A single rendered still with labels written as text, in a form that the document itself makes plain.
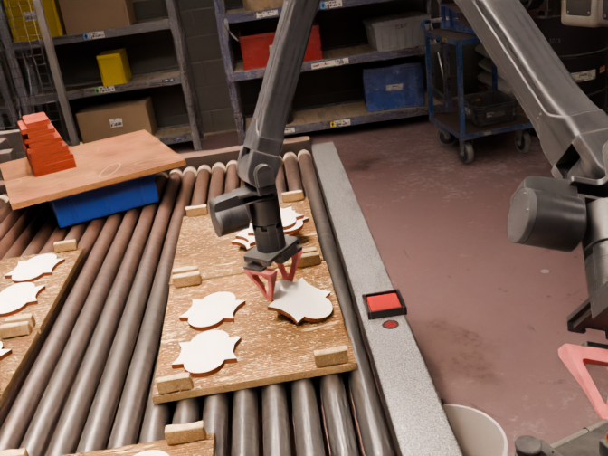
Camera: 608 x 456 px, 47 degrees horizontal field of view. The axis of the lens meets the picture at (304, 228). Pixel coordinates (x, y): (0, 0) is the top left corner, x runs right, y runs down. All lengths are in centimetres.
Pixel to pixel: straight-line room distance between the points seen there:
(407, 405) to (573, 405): 156
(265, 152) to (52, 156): 112
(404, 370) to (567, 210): 57
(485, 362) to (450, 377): 17
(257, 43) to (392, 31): 110
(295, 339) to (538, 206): 68
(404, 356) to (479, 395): 143
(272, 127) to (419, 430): 57
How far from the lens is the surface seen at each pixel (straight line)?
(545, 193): 73
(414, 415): 111
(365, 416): 111
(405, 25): 592
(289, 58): 125
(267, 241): 129
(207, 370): 123
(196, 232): 182
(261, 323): 135
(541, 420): 257
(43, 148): 225
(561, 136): 81
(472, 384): 271
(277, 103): 125
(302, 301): 134
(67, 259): 186
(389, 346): 127
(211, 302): 144
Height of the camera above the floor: 161
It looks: 23 degrees down
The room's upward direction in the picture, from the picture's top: 8 degrees counter-clockwise
